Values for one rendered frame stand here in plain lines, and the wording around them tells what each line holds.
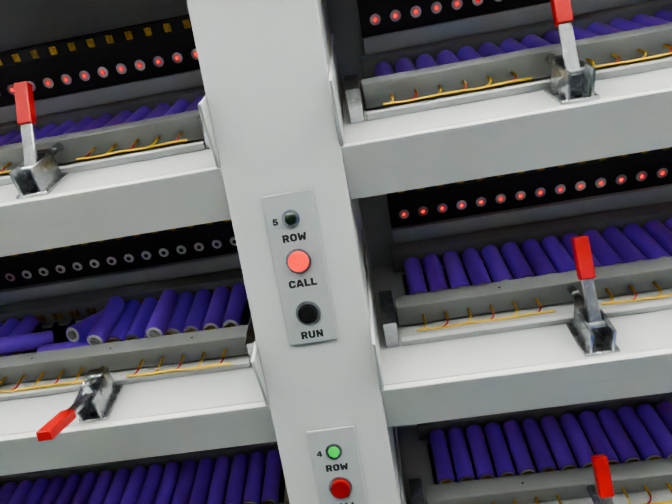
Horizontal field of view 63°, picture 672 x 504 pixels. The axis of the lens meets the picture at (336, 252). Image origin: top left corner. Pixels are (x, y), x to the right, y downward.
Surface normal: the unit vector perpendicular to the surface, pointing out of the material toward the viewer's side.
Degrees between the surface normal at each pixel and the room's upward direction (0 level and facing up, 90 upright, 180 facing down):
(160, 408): 20
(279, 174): 90
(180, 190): 110
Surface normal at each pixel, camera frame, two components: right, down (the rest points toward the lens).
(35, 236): 0.00, 0.51
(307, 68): -0.06, 0.19
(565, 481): -0.18, -0.84
